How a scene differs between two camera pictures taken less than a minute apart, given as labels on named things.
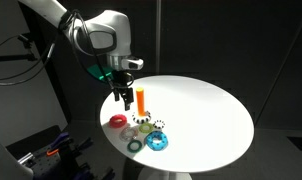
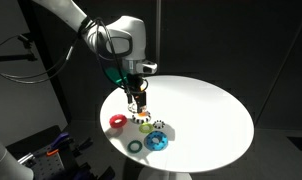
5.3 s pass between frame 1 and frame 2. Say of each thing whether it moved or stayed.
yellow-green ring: stayed
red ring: stayed
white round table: stayed
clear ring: moved
